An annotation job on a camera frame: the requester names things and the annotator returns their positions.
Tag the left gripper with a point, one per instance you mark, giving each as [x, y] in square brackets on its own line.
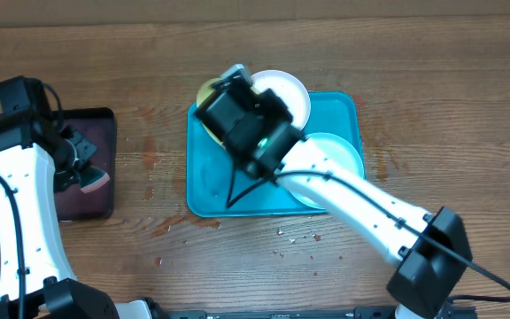
[63, 177]

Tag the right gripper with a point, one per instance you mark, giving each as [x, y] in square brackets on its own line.
[276, 109]

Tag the green and pink sponge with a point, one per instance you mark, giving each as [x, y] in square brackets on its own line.
[92, 178]

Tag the white plate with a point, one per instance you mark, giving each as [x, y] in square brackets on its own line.
[290, 90]

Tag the yellow-green plate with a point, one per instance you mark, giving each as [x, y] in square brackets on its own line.
[204, 92]

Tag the light blue plate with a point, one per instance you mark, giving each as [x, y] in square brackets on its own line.
[340, 151]

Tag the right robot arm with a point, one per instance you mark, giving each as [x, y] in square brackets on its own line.
[429, 252]

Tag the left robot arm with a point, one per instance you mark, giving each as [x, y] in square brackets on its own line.
[39, 157]

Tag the black water tray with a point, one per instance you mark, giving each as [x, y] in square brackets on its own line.
[100, 127]

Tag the blue plastic serving tray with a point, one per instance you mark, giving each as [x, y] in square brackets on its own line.
[209, 168]

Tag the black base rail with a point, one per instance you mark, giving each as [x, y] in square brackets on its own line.
[375, 312]

